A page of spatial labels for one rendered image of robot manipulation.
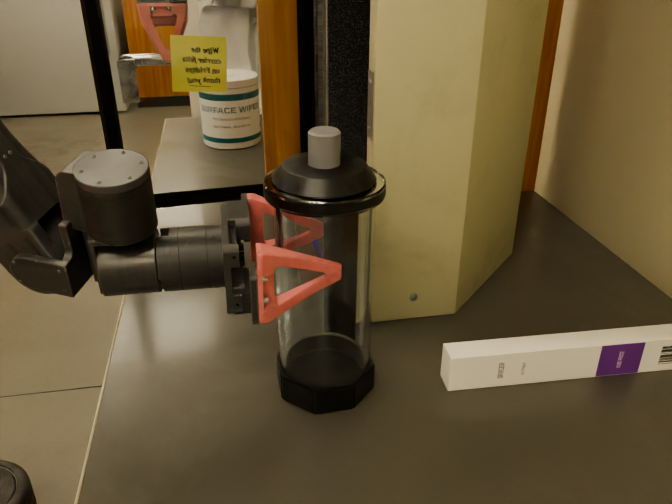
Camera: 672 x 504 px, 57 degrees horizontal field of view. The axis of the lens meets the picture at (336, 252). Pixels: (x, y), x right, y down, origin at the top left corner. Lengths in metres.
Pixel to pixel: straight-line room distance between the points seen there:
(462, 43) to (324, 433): 0.40
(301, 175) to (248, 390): 0.25
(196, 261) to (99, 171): 0.11
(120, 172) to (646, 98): 0.73
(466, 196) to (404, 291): 0.13
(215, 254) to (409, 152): 0.25
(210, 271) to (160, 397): 0.18
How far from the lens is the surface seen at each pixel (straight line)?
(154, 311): 0.81
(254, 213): 0.61
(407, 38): 0.64
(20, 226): 0.57
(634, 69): 1.01
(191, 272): 0.54
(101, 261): 0.55
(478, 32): 0.66
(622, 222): 1.03
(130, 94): 0.91
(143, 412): 0.65
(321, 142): 0.52
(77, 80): 5.71
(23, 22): 5.72
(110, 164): 0.52
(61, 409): 2.23
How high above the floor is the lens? 1.36
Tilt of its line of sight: 27 degrees down
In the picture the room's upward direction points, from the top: straight up
